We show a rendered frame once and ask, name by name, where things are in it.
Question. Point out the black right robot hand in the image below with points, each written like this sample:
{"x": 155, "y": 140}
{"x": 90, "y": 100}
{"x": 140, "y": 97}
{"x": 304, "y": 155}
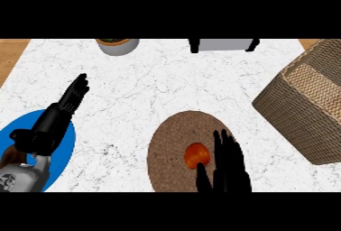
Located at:
{"x": 230, "y": 168}

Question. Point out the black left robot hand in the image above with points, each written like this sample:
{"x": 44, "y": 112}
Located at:
{"x": 53, "y": 123}

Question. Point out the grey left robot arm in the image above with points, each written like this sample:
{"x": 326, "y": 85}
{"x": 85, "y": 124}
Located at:
{"x": 22, "y": 177}

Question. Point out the orange-red tomato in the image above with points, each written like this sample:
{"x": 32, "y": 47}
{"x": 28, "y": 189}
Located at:
{"x": 195, "y": 155}

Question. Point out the round brown woven placemat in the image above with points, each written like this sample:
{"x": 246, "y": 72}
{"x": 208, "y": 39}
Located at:
{"x": 172, "y": 150}

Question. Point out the tan wicker basket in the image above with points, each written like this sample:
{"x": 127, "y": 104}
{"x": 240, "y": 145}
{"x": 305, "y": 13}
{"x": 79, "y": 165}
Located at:
{"x": 305, "y": 105}

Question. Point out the blue round plate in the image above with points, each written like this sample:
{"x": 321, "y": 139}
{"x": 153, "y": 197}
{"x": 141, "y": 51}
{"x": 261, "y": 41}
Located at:
{"x": 63, "y": 144}

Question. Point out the brown item on plate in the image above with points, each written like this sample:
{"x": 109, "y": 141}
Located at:
{"x": 11, "y": 156}

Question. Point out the grey plant pot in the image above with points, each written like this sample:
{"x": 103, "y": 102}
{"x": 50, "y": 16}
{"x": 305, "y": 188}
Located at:
{"x": 116, "y": 46}

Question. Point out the grey appliance with black legs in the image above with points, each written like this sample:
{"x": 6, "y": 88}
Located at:
{"x": 221, "y": 44}

